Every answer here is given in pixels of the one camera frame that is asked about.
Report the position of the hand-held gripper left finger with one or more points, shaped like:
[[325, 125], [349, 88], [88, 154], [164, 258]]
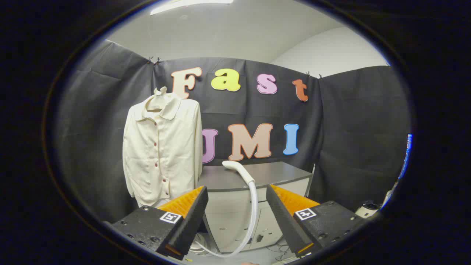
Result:
[[193, 217]]

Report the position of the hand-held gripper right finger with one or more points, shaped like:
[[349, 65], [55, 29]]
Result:
[[283, 217]]

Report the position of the cream button-up shirt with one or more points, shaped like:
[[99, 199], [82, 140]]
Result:
[[165, 154]]

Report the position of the white clothes hanger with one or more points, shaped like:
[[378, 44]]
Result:
[[160, 91]]

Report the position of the grey top white cabinet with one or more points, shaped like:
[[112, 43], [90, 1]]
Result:
[[230, 211]]

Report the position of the white device with black cap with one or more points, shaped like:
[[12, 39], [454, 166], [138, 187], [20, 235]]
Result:
[[366, 210]]

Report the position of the black backdrop cloth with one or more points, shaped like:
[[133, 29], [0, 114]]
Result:
[[349, 129]]

